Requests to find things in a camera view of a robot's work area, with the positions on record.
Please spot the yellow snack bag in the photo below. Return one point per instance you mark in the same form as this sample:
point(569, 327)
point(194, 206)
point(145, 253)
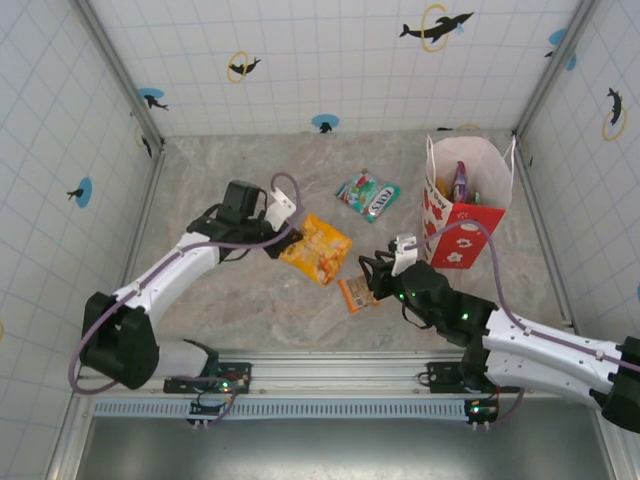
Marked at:
point(320, 250)

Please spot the small orange snack pack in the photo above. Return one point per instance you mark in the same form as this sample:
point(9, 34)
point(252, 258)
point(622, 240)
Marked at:
point(352, 295)

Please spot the white red paper bag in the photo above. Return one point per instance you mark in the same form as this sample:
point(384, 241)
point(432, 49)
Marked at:
point(465, 240)

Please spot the teal Fox's candy bag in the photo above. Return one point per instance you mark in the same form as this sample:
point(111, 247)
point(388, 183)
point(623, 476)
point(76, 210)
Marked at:
point(370, 197)

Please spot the large orange snack pouch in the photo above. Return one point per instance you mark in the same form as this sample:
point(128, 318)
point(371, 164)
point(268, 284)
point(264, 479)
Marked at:
point(442, 189)

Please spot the green Fox's candy bag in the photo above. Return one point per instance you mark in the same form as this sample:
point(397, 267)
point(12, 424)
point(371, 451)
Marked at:
point(477, 198)

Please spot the purple Fox's candy bag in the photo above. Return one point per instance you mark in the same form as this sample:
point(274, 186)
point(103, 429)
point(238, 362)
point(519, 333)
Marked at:
point(460, 182)

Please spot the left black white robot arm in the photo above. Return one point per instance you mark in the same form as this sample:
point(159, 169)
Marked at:
point(165, 275)

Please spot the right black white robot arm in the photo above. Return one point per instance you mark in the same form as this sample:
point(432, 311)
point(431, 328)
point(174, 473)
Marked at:
point(540, 360)

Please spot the dolphin blue disc sticker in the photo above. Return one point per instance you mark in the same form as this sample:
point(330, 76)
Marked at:
point(557, 36)
point(85, 192)
point(150, 95)
point(325, 121)

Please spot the grey metal panel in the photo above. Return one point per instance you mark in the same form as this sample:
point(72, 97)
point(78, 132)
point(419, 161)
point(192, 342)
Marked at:
point(350, 450)

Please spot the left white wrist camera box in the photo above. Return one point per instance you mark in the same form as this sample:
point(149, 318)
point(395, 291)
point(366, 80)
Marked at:
point(280, 210)

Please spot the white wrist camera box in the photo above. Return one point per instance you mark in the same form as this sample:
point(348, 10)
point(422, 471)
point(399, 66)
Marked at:
point(402, 257)
point(280, 210)

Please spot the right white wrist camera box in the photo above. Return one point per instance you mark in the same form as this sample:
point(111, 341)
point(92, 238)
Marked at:
point(402, 257)

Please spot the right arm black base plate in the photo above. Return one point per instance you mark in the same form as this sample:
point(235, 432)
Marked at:
point(445, 375)

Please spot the aluminium table side rail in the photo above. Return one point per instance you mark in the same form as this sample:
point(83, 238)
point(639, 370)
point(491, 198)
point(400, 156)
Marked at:
point(540, 220)
point(150, 200)

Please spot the aluminium mounting rail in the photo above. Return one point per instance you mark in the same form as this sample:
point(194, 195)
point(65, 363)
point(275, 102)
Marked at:
point(340, 372)

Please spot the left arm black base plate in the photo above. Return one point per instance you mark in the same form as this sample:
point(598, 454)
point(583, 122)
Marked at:
point(235, 375)

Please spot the aluminium frame post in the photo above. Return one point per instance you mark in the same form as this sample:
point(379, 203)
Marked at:
point(556, 65)
point(120, 75)

